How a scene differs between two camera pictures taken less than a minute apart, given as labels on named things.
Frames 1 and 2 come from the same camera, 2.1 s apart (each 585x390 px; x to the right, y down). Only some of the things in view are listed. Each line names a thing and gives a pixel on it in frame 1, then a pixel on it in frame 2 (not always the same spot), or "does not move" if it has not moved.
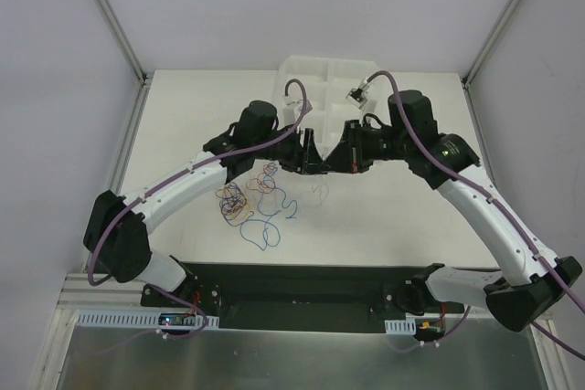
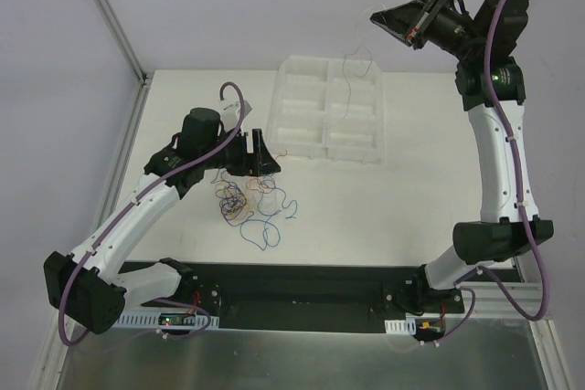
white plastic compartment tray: (337, 90) does not move
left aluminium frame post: (111, 16) does not move
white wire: (323, 191) → (363, 65)
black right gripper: (357, 149) → (423, 15)
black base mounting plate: (292, 298) does not move
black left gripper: (296, 151) → (248, 158)
